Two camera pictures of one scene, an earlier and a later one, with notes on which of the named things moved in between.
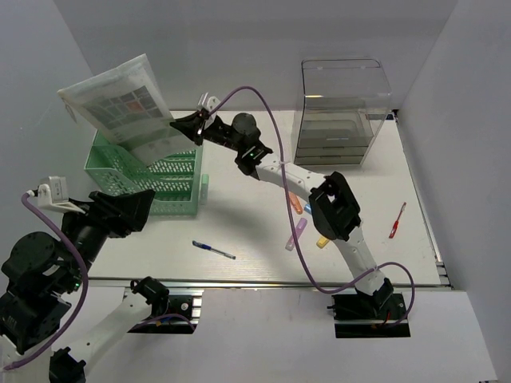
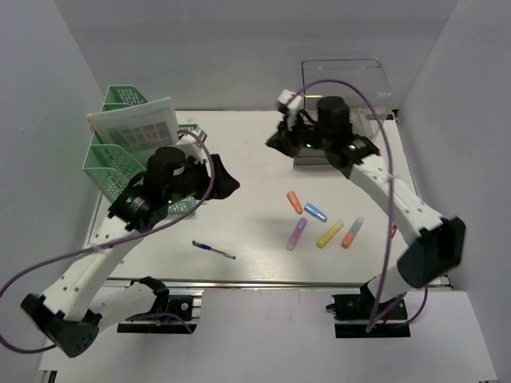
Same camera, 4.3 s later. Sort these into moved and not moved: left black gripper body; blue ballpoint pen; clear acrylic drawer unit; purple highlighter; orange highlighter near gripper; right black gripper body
Moved: left black gripper body; right black gripper body
Not moved: blue ballpoint pen; orange highlighter near gripper; clear acrylic drawer unit; purple highlighter
